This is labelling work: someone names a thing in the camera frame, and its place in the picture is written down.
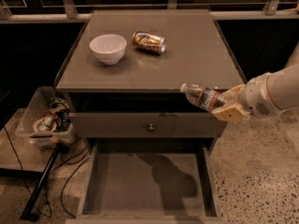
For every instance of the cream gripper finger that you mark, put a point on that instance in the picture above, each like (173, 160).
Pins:
(231, 113)
(232, 94)

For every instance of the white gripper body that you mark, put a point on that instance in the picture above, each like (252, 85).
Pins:
(256, 97)

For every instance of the clear plastic water bottle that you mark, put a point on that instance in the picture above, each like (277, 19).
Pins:
(203, 97)

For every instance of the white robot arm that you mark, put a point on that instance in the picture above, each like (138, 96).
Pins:
(269, 94)

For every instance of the round brass drawer knob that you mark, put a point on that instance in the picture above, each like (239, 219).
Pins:
(151, 128)

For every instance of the open grey lower drawer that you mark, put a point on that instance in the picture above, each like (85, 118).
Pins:
(158, 186)

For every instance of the grey upper drawer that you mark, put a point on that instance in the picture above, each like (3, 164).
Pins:
(147, 125)

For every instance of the grey wooden nightstand cabinet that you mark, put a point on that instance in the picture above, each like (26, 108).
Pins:
(143, 82)

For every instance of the gold soda can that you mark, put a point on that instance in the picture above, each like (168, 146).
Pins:
(149, 42)

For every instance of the white ceramic bowl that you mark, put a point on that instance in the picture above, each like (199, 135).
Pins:
(108, 49)

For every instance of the clutter of items in bin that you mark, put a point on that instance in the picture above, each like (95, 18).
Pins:
(57, 119)

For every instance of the clear plastic storage bin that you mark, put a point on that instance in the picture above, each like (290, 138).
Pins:
(38, 108)

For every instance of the black metal stand leg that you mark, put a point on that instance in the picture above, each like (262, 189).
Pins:
(27, 213)

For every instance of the metal window railing frame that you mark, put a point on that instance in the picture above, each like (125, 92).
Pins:
(70, 3)

